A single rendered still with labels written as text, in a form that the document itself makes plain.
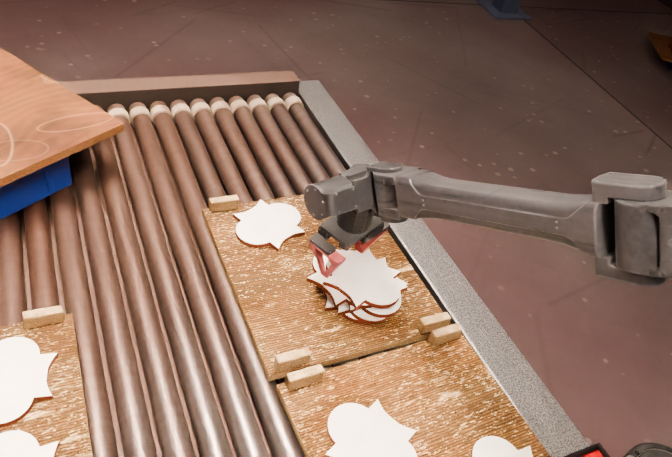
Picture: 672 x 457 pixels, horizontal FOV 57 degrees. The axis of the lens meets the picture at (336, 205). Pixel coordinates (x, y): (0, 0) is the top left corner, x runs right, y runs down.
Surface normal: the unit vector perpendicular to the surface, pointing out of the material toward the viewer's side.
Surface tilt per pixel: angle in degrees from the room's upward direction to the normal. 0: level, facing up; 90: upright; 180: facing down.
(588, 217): 89
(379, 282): 0
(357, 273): 0
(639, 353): 0
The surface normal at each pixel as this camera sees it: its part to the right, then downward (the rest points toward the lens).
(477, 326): 0.17, -0.76
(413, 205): -0.78, 0.28
